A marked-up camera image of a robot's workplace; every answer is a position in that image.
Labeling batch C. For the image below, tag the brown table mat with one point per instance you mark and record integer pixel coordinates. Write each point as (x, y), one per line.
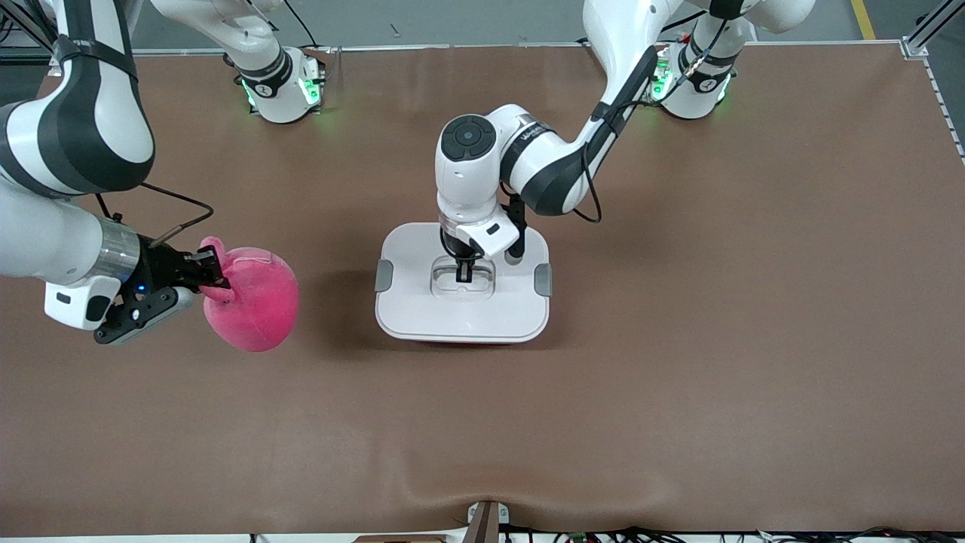
(482, 422)

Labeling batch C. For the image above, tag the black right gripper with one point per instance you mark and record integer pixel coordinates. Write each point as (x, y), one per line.
(161, 265)

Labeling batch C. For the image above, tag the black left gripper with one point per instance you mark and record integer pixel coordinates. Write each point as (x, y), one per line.
(454, 246)

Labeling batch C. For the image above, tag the pink plush toy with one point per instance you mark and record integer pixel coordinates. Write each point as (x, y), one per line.
(256, 309)

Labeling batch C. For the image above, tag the white box lid grey latches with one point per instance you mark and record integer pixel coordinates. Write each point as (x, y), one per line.
(422, 309)

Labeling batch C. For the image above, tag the metal table clamp bracket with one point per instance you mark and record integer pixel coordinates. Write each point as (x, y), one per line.
(486, 520)

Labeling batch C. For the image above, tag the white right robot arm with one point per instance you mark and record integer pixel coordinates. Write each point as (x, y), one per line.
(45, 241)

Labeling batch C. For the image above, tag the brown wooden board piece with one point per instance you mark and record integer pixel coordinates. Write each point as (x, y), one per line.
(399, 538)

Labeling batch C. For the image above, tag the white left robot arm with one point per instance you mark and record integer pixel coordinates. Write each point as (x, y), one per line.
(467, 181)

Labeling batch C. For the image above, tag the aluminium frame profile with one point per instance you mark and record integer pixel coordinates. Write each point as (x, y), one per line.
(916, 47)

